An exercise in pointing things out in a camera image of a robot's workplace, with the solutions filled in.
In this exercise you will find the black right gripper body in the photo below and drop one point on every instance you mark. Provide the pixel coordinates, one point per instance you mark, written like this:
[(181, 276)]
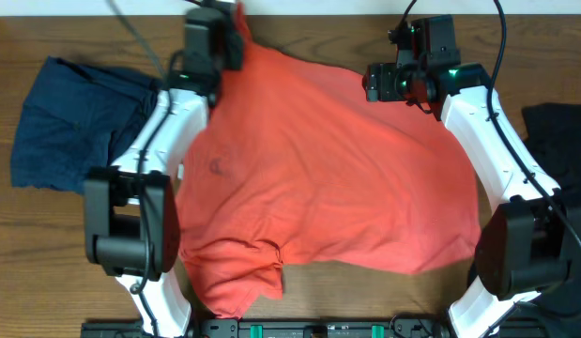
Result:
[(396, 84)]

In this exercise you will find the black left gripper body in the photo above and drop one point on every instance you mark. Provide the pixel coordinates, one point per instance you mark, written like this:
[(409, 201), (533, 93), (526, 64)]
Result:
[(225, 58)]

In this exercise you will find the red orange t-shirt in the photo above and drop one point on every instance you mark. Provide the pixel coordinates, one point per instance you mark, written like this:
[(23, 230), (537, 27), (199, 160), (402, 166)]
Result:
[(296, 166)]

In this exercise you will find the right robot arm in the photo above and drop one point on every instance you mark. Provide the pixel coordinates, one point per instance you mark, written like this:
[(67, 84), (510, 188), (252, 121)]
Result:
[(468, 106)]

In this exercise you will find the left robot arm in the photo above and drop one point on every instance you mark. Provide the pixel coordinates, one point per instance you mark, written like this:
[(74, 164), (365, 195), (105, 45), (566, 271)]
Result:
[(131, 227)]

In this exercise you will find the black garment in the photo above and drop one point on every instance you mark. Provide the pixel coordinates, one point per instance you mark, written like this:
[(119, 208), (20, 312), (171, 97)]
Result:
[(560, 155)]

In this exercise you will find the folded navy blue garment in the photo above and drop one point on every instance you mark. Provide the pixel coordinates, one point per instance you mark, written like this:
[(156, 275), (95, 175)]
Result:
[(76, 117)]

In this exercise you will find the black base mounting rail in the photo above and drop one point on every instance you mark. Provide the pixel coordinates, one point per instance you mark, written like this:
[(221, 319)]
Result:
[(397, 327)]

